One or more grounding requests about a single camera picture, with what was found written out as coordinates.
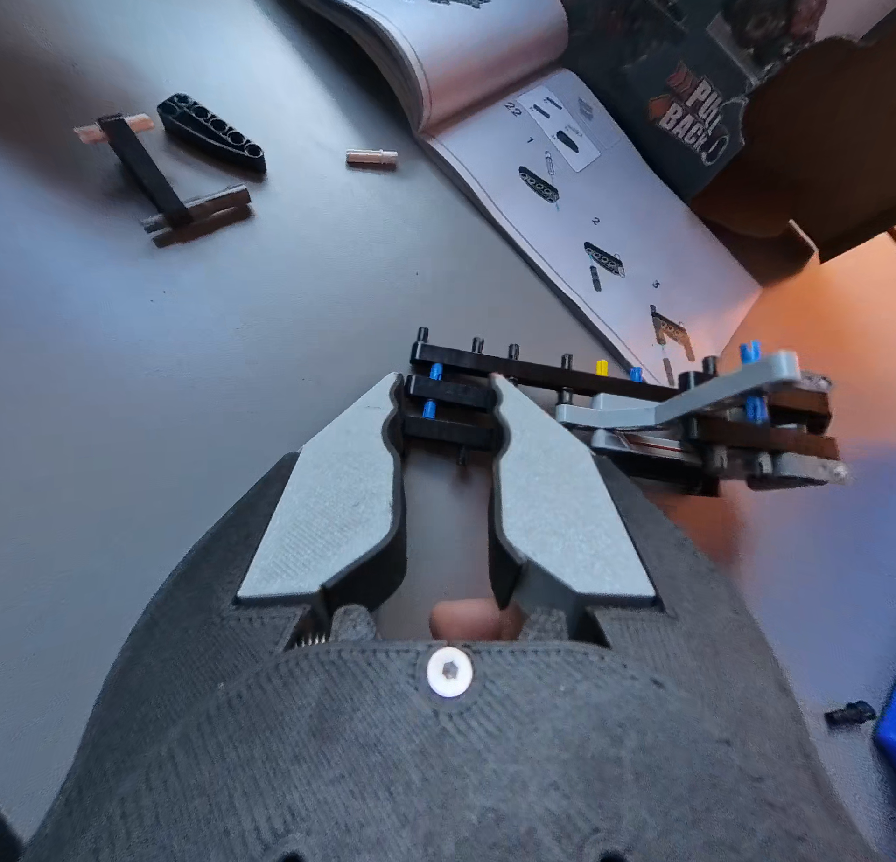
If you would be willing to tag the blue plastic bin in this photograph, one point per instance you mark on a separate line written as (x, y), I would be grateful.
(887, 725)

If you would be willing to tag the dark lego box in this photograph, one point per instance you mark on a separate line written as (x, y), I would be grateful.
(630, 36)

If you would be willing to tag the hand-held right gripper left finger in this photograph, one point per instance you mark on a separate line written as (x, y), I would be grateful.
(329, 505)

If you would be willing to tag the lego instruction booklet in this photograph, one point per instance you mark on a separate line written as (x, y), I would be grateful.
(490, 36)

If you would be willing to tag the black lego subassembly pale pin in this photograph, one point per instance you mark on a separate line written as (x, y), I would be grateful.
(143, 166)

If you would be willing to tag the black and grey lego assembly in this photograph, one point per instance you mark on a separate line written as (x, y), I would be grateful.
(532, 371)

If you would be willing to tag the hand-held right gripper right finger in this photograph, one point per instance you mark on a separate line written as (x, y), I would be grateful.
(567, 519)

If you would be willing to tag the black curved lego beam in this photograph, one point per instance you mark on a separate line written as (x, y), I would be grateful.
(210, 131)

